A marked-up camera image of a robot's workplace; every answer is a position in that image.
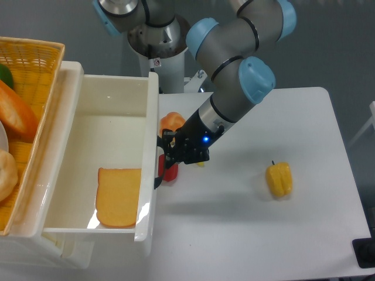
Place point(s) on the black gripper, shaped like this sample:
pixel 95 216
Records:
pixel 188 144

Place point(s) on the white top drawer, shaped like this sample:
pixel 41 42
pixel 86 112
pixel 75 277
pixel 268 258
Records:
pixel 115 126

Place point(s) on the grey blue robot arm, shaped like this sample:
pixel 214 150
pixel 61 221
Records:
pixel 226 54

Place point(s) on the white drawer cabinet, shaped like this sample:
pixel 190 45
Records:
pixel 28 242

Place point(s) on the red bell pepper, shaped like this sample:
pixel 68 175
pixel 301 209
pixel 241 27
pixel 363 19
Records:
pixel 168 174

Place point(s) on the round bread roll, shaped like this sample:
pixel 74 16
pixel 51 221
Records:
pixel 172 121

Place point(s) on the toast bread slice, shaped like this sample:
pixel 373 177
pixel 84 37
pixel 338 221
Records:
pixel 117 197

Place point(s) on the yellow bell pepper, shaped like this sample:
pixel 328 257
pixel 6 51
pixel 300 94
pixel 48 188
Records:
pixel 279 179

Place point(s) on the orange baguette bread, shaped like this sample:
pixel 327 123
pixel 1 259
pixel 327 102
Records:
pixel 17 115

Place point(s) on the pale round bun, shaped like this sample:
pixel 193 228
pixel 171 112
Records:
pixel 9 174

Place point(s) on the yellow woven basket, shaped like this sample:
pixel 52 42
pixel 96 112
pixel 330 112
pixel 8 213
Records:
pixel 34 65

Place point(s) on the green vegetable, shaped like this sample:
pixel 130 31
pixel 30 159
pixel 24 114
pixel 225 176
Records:
pixel 6 76

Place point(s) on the black device at edge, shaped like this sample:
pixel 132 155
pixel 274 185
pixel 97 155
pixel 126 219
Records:
pixel 364 252

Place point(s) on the white frame at right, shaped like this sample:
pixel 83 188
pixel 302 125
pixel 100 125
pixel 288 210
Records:
pixel 367 127

